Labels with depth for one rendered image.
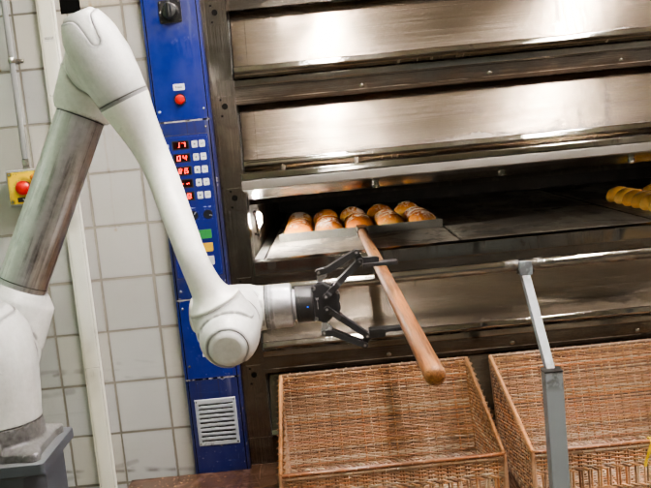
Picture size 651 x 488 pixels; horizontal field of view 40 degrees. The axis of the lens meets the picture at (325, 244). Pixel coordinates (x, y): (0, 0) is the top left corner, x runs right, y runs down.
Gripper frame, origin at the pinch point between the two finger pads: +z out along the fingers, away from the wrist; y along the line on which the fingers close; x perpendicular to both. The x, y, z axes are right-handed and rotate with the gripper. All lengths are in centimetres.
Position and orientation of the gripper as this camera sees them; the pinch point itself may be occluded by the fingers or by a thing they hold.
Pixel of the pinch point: (394, 294)
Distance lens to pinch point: 183.1
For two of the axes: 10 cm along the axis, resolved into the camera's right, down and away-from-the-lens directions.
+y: 1.0, 9.9, 1.2
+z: 10.0, -1.0, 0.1
